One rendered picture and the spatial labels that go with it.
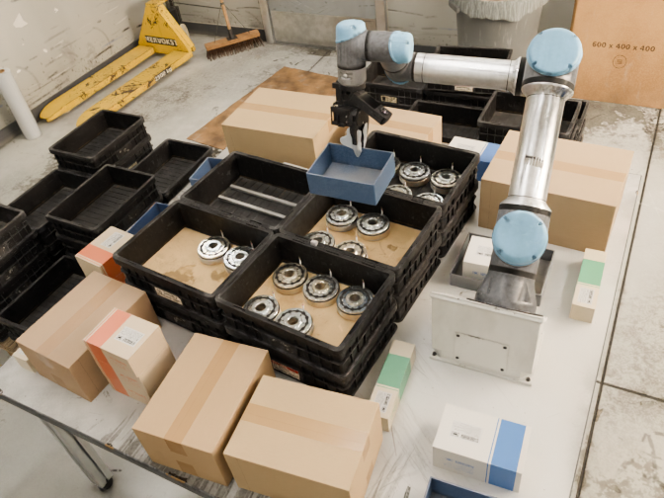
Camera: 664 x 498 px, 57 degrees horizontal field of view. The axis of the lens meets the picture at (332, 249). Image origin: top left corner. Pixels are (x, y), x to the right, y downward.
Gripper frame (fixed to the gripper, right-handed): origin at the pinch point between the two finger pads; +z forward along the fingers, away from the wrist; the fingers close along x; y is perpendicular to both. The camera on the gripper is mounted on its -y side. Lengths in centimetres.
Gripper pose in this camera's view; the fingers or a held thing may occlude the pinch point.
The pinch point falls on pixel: (361, 151)
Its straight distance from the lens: 173.5
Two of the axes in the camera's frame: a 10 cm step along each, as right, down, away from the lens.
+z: 0.5, 8.1, 5.8
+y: -8.8, -2.4, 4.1
